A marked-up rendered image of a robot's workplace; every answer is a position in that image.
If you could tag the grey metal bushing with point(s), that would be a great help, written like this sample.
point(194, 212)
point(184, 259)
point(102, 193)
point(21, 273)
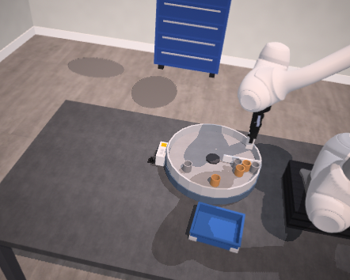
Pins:
point(238, 162)
point(254, 167)
point(187, 166)

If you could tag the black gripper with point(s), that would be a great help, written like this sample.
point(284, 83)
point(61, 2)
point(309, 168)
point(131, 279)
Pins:
point(255, 127)

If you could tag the blue crate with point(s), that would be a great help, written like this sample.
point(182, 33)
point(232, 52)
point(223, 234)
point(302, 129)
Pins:
point(213, 222)

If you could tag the bronze bushing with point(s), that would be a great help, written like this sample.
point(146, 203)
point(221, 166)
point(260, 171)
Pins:
point(215, 179)
point(239, 170)
point(247, 165)

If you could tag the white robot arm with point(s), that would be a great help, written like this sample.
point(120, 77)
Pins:
point(327, 186)

